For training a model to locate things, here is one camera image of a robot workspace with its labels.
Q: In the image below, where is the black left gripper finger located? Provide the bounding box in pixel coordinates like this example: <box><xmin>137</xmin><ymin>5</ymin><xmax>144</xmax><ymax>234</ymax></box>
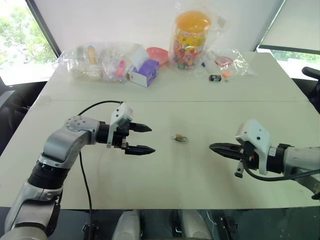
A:
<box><xmin>128</xmin><ymin>122</ymin><xmax>153</xmax><ymax>134</ymax></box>
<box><xmin>124</xmin><ymin>144</ymin><xmax>157</xmax><ymax>156</ymax></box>

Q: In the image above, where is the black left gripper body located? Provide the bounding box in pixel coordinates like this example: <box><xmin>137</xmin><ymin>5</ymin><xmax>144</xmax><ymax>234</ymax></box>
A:
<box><xmin>112</xmin><ymin>120</ymin><xmax>133</xmax><ymax>151</ymax></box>

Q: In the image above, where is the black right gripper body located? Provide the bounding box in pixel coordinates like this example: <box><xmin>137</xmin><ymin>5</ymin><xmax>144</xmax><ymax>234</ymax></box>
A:
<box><xmin>234</xmin><ymin>140</ymin><xmax>261</xmax><ymax>179</ymax></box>

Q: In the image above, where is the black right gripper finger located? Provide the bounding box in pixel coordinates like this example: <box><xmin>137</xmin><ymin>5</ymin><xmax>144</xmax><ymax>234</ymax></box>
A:
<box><xmin>209</xmin><ymin>142</ymin><xmax>242</xmax><ymax>152</ymax></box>
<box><xmin>212</xmin><ymin>149</ymin><xmax>241</xmax><ymax>160</ymax></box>

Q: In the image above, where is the small brass padlock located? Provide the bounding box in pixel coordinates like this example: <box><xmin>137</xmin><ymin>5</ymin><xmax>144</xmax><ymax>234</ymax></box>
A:
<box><xmin>174</xmin><ymin>134</ymin><xmax>190</xmax><ymax>144</ymax></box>

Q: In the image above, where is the purple and white carton box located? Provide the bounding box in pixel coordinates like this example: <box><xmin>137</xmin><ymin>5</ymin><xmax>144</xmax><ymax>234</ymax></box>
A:
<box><xmin>125</xmin><ymin>47</ymin><xmax>161</xmax><ymax>89</ymax></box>

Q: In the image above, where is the pink plastic bowl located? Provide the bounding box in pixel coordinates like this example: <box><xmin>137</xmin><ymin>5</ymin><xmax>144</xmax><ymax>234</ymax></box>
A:
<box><xmin>145</xmin><ymin>47</ymin><xmax>169</xmax><ymax>67</ymax></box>

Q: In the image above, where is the large clear bag of items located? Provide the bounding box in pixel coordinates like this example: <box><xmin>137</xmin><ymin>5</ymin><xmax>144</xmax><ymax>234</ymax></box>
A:
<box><xmin>57</xmin><ymin>41</ymin><xmax>149</xmax><ymax>83</ymax></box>

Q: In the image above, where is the grey rounded robot leg shell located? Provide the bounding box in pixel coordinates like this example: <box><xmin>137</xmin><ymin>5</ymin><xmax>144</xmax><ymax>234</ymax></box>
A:
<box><xmin>110</xmin><ymin>209</ymin><xmax>141</xmax><ymax>240</ymax></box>
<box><xmin>178</xmin><ymin>209</ymin><xmax>209</xmax><ymax>240</ymax></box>

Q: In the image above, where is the clear bag of small items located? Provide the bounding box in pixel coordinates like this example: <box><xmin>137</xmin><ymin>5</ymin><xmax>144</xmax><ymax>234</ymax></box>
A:
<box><xmin>194</xmin><ymin>48</ymin><xmax>257</xmax><ymax>81</ymax></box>

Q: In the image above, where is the red rimmed round lid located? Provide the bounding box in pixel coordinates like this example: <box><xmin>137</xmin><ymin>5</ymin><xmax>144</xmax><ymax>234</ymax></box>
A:
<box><xmin>214</xmin><ymin>55</ymin><xmax>234</xmax><ymax>68</ymax></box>

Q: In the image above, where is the black office chair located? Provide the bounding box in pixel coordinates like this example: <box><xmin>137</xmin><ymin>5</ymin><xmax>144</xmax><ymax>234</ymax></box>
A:
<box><xmin>0</xmin><ymin>80</ymin><xmax>49</xmax><ymax>156</ymax></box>
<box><xmin>290</xmin><ymin>66</ymin><xmax>320</xmax><ymax>114</ymax></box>

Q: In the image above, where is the candy jar with orange lid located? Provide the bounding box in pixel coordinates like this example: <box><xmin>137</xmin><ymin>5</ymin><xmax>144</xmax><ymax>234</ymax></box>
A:
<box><xmin>172</xmin><ymin>9</ymin><xmax>212</xmax><ymax>71</ymax></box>

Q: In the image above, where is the dark roller blind bar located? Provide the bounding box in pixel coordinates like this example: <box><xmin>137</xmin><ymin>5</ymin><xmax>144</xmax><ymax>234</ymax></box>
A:
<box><xmin>258</xmin><ymin>43</ymin><xmax>320</xmax><ymax>55</ymax></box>

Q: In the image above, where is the candy jar in bag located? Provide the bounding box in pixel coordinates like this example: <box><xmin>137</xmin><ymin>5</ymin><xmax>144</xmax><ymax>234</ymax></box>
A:
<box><xmin>167</xmin><ymin>0</ymin><xmax>227</xmax><ymax>74</ymax></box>

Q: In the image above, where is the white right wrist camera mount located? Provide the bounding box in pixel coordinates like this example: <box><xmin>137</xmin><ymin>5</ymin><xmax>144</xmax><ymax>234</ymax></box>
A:
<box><xmin>235</xmin><ymin>119</ymin><xmax>272</xmax><ymax>175</ymax></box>

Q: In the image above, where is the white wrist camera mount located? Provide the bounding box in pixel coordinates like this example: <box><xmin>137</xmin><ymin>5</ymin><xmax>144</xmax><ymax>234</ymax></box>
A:
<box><xmin>106</xmin><ymin>102</ymin><xmax>135</xmax><ymax>149</ymax></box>
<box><xmin>235</xmin><ymin>119</ymin><xmax>272</xmax><ymax>175</ymax></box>

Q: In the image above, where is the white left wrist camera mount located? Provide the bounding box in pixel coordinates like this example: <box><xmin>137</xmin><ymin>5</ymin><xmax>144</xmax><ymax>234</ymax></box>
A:
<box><xmin>106</xmin><ymin>102</ymin><xmax>135</xmax><ymax>149</ymax></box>

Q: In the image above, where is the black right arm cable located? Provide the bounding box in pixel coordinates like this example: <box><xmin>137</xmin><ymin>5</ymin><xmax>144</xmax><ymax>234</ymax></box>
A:
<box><xmin>242</xmin><ymin>163</ymin><xmax>320</xmax><ymax>181</ymax></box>

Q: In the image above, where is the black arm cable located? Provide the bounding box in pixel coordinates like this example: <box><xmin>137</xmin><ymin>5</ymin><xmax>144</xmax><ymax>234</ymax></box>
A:
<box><xmin>76</xmin><ymin>100</ymin><xmax>124</xmax><ymax>240</ymax></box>
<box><xmin>242</xmin><ymin>163</ymin><xmax>320</xmax><ymax>181</ymax></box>

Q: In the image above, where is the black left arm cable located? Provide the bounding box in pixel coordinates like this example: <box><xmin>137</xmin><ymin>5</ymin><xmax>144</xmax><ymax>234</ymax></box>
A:
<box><xmin>76</xmin><ymin>100</ymin><xmax>124</xmax><ymax>240</ymax></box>

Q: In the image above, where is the dark window frame post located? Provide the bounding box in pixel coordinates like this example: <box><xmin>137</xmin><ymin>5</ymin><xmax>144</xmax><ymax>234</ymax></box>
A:
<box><xmin>24</xmin><ymin>0</ymin><xmax>63</xmax><ymax>59</ymax></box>

